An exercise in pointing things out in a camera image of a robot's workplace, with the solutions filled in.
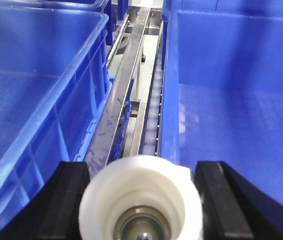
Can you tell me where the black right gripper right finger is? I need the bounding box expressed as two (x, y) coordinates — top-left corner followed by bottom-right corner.
(193, 160), (283, 240)

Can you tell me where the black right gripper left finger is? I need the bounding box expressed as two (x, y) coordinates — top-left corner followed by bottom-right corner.
(0, 161), (90, 240)

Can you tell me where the metal valve with white cap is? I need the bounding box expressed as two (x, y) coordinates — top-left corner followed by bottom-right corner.
(78, 155), (203, 240)

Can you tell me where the blue shelf box right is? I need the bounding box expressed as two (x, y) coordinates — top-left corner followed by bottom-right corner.
(160, 0), (283, 226)

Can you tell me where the blue shelf box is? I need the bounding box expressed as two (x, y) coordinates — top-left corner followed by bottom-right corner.
(0, 4), (112, 231)
(160, 0), (283, 226)

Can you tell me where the blue shelf box left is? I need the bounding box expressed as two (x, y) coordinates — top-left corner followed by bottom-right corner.
(0, 4), (112, 231)

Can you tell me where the white roller track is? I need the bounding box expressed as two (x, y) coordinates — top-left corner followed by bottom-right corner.
(138, 37), (164, 157)

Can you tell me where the steel shelf divider rail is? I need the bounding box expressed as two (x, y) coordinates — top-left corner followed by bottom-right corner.
(84, 7), (151, 179)

